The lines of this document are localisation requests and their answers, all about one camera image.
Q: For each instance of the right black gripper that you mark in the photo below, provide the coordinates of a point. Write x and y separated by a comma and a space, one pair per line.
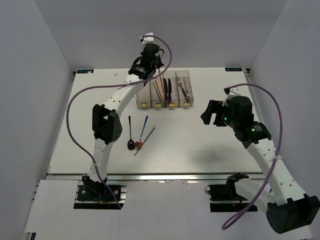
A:
214, 107

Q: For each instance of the aluminium table front rail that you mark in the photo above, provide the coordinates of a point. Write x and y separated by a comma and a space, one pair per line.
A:
148, 177

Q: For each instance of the pink handled fork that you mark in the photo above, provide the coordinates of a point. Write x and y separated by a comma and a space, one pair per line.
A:
187, 87

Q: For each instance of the black knife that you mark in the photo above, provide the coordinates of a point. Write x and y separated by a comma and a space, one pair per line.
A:
166, 89

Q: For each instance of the orange chopstick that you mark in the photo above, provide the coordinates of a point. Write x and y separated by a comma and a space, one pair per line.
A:
158, 90
161, 81

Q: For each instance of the blue knife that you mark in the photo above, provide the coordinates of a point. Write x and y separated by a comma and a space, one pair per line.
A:
169, 90

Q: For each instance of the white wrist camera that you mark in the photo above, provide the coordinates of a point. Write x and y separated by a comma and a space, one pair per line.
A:
230, 92
147, 39

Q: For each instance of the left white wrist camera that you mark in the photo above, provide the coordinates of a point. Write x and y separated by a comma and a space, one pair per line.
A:
147, 39

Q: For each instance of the right xdof label sticker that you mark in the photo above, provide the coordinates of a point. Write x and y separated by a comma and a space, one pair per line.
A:
233, 69

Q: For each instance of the clear container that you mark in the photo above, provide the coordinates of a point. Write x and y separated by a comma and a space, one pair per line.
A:
175, 93
182, 101
143, 97
157, 97

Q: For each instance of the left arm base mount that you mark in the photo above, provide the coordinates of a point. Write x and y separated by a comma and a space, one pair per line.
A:
94, 195

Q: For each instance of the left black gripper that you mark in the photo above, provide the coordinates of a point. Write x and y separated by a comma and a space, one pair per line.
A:
159, 64

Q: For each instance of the black spoon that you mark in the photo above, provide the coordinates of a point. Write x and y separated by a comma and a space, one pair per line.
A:
130, 143

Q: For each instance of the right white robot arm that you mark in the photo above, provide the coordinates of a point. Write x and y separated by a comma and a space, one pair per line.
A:
288, 206

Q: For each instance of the xdof label sticker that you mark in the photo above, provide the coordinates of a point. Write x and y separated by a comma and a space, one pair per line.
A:
84, 71
233, 69

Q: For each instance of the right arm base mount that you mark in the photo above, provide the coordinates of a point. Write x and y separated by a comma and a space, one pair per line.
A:
224, 198

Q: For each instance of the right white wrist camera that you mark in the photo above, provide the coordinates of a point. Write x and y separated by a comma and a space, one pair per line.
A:
230, 92

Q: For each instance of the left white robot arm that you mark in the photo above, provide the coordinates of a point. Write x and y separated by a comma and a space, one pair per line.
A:
106, 124

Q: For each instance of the black handled fork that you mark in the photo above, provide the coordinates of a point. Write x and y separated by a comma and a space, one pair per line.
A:
179, 83

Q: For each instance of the teal chopstick by spoon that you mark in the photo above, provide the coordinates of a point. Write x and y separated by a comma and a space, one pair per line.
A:
146, 139

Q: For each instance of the left xdof label sticker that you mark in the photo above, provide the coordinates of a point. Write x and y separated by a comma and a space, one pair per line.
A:
84, 71

